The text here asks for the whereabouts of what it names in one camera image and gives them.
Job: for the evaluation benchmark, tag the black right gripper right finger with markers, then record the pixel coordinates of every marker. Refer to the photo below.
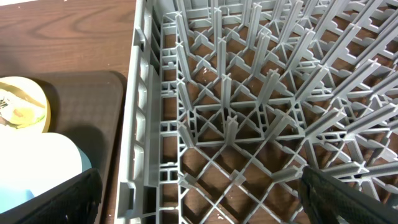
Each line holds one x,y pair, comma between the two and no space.
325,199

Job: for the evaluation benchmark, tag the brown serving tray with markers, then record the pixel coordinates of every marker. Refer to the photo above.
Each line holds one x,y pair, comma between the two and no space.
85,107

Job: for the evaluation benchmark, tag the yellow plate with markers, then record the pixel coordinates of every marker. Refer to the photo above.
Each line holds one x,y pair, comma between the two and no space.
31,91

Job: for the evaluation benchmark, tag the light blue bowl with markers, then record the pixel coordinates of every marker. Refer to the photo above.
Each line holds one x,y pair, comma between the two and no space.
33,164

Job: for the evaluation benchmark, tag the green snack wrapper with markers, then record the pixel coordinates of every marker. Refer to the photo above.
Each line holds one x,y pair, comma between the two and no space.
18,113

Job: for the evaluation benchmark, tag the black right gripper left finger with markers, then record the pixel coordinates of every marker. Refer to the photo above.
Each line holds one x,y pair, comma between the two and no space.
76,200

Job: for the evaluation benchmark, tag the grey plastic dishwasher rack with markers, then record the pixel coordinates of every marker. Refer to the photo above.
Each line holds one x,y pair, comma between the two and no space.
228,101

